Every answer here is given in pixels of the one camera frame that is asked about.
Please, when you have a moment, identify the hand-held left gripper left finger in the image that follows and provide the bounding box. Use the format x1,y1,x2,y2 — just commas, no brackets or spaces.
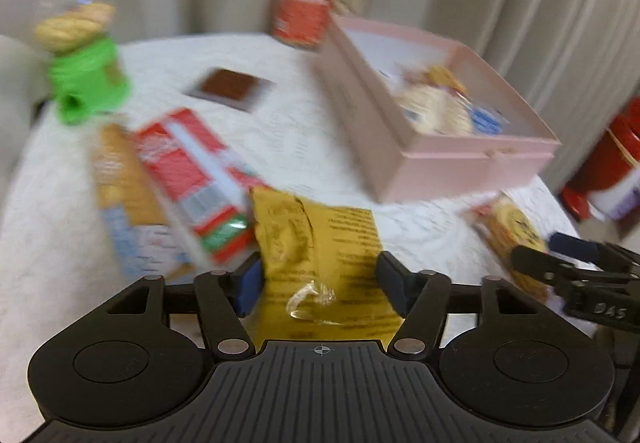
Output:
106,256,264,360

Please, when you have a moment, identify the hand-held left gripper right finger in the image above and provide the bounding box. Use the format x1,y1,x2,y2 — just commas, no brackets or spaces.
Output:
375,251,539,360

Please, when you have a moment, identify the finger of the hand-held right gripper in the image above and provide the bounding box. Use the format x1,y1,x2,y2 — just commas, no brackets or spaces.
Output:
509,244,607,287
549,232,639,265

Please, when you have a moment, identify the small bread packet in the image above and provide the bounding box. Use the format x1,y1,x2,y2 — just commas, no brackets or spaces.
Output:
461,192,557,305

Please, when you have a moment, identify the yellow snack bag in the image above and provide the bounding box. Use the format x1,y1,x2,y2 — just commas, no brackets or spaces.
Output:
248,186,407,342

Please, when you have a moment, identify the pink box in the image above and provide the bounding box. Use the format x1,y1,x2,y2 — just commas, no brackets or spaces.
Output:
314,15,562,204

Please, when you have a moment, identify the small blue white packet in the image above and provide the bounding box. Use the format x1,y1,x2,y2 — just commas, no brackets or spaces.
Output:
469,105,504,134

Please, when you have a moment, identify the rice cracker packet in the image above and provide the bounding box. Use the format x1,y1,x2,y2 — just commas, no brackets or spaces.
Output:
394,80,474,137

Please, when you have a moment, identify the white purple printed object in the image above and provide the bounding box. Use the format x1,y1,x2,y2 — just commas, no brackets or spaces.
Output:
596,162,640,224

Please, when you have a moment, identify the red container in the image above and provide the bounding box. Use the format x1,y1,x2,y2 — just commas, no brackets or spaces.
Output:
559,97,640,224

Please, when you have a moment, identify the red snack packet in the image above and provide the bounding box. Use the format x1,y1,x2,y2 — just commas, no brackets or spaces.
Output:
132,107,267,267

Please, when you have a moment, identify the long biscuit packet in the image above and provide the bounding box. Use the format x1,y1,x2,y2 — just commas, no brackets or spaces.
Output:
92,125,197,282

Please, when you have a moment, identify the brown chocolate packet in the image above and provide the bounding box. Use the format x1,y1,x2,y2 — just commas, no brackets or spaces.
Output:
183,67,277,113

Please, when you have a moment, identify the green candy dispenser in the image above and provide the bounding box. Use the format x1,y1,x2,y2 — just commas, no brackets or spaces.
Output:
32,0,133,126

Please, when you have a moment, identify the white chair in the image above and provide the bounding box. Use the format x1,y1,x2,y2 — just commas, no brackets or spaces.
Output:
0,35,52,124

